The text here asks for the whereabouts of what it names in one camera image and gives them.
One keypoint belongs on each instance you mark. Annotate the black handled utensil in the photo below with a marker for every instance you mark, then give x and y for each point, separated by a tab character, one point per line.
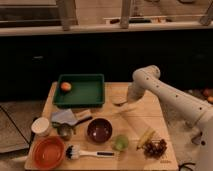
83	120

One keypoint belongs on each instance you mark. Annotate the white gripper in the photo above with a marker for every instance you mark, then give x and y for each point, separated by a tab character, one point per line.
134	93

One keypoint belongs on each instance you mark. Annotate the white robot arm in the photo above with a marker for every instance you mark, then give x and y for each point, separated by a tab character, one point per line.
195	111

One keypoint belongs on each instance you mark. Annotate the wooden block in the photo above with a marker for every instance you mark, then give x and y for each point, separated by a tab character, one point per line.
83	115

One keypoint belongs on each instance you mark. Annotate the orange bowl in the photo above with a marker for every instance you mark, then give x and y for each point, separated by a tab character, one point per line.
48	153

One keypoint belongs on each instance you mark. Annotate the white dish brush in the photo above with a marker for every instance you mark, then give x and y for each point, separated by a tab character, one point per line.
75	151

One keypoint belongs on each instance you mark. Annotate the white paper cup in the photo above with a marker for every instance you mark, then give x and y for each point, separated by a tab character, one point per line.
41	126

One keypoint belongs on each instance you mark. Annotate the purple bowl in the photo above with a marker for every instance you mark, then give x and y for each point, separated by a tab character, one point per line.
99	130

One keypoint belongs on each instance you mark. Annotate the orange fruit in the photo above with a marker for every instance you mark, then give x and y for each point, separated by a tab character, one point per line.
65	86

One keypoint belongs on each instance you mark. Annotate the metal measuring cup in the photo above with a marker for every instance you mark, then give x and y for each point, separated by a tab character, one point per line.
64	130

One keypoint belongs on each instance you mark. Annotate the green plastic tray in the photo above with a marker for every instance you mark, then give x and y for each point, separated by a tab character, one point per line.
87	90

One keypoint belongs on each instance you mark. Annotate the yellow banana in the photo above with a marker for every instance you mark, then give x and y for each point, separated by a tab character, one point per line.
145	137

